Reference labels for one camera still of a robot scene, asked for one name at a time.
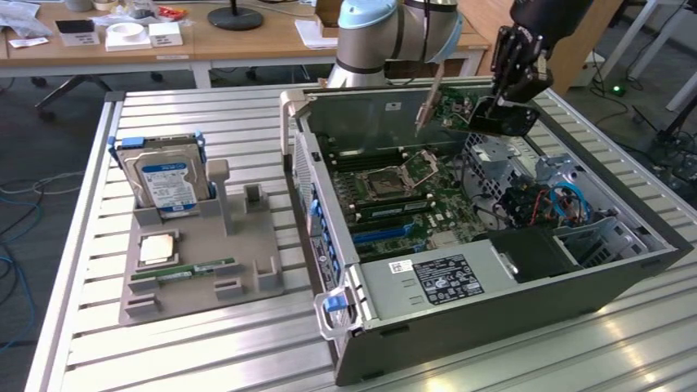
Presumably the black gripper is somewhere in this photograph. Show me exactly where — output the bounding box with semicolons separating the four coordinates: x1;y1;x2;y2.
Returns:
488;0;596;109

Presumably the green graphics card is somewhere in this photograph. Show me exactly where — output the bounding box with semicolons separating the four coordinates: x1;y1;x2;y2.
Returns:
415;73;541;138

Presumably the wooden cabinet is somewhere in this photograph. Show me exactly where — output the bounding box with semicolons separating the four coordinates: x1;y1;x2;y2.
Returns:
455;0;625;94

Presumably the perforated metal disk bay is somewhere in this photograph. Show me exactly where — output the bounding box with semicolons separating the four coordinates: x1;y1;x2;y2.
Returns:
461;130;547;198

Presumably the metal socket cover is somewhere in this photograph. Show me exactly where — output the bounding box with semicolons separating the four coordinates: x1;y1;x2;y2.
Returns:
400;149;444;185

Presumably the black tripod stand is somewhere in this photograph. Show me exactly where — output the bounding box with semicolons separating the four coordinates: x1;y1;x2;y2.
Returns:
631;104;697;189

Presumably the green motherboard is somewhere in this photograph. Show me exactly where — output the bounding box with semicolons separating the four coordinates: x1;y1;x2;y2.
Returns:
319;134;495;265

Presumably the CPU socket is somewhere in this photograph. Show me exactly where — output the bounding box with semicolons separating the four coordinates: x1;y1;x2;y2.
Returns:
363;167;408;201

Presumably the brown cardboard box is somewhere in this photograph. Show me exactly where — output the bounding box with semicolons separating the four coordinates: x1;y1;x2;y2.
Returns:
315;0;343;28

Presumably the white paper stack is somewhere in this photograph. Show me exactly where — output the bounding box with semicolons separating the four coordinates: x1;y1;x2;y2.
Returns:
295;18;341;51

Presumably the green RAM stick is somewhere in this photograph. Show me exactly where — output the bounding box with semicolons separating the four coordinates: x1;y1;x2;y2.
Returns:
356;198;432;220
131;256;240;283

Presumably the grey metal disk bay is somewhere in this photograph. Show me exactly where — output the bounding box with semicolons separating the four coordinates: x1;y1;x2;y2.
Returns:
552;216;652;270

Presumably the blue expansion slot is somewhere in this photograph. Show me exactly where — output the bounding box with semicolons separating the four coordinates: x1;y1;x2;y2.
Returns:
349;223;416;247

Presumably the black round lamp base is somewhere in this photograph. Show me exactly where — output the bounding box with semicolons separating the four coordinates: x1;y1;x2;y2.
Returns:
206;0;265;32

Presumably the grey power supply unit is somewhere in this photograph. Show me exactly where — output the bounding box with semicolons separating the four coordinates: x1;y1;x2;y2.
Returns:
356;238;519;323

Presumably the grey open PC case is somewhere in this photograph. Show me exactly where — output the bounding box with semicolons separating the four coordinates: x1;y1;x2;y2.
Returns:
277;79;697;387

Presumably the white cube box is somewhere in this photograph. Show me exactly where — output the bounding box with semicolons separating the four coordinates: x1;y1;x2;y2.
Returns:
147;22;183;48

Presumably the hard disk with blue carrier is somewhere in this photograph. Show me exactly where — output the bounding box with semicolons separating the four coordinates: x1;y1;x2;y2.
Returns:
107;131;208;221

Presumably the flat white box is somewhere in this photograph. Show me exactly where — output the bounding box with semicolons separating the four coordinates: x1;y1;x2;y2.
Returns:
104;32;154;52

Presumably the white tape roll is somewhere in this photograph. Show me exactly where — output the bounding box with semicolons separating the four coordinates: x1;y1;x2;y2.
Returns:
107;22;144;38

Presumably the silver CPU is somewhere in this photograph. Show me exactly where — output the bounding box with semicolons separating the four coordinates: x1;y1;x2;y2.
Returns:
139;234;180;265

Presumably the grey parts rack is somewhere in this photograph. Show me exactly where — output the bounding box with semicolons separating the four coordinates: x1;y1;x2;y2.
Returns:
118;158;289;327

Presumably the white box with black top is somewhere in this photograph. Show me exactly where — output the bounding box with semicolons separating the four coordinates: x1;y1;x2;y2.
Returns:
55;19;102;47

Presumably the black office chair base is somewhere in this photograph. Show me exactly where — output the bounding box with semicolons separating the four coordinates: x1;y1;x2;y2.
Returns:
34;71;168;111

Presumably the wooden desk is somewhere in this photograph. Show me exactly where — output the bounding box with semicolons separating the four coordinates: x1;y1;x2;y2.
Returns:
0;0;492;91

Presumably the clear plastic bag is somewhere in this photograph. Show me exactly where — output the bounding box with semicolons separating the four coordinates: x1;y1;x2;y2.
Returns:
0;1;55;38

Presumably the silver metal bracket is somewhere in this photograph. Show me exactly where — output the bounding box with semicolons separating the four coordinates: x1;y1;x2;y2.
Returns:
533;157;580;193

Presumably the white desk frame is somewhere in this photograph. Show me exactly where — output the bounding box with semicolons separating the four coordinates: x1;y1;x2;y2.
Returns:
596;0;697;114

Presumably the black wire bundle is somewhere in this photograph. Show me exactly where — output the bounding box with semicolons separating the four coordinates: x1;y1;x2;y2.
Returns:
473;185;545;229

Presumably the blue wire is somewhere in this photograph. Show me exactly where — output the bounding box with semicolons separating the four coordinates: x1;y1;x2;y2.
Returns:
548;182;593;228

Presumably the white floor cable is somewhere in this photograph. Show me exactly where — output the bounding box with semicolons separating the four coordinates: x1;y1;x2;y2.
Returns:
0;170;87;197

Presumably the blue floor cable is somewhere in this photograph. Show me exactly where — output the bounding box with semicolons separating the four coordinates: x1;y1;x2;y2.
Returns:
0;195;46;352

